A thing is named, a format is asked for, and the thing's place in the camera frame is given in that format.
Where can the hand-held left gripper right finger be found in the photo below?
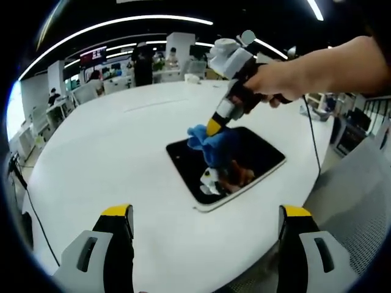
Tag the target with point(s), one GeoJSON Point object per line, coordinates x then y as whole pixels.
{"type": "Point", "coordinates": [293, 244]}

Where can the blue cleaning cloth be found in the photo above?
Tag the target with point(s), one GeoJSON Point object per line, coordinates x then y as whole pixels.
{"type": "Point", "coordinates": [210, 146]}

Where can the black metal railing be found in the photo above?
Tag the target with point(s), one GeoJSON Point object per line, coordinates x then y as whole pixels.
{"type": "Point", "coordinates": [377, 110]}

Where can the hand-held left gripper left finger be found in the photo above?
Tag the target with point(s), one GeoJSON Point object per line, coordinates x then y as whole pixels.
{"type": "Point", "coordinates": [117, 244]}

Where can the curved ceiling light strip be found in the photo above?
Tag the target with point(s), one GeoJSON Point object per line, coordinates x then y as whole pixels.
{"type": "Point", "coordinates": [128, 20]}

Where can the black mirror with white frame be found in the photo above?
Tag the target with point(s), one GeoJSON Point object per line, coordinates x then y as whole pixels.
{"type": "Point", "coordinates": [189, 164]}

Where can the green potted plant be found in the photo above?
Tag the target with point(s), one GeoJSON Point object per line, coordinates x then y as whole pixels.
{"type": "Point", "coordinates": [159, 64]}

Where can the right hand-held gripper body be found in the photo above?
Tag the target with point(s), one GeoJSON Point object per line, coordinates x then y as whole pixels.
{"type": "Point", "coordinates": [229, 59]}

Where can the red wall screen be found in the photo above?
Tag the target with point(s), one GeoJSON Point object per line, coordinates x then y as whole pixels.
{"type": "Point", "coordinates": [93, 54]}

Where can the person's right hand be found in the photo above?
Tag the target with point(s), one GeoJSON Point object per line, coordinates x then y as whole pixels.
{"type": "Point", "coordinates": [275, 79]}

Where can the grey mesh office chair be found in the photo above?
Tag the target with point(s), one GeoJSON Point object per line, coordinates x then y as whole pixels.
{"type": "Point", "coordinates": [351, 198]}

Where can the white office chair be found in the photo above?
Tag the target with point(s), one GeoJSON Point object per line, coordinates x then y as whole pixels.
{"type": "Point", "coordinates": [85, 94]}
{"type": "Point", "coordinates": [195, 70]}

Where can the small white object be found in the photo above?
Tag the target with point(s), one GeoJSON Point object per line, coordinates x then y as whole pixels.
{"type": "Point", "coordinates": [192, 78]}

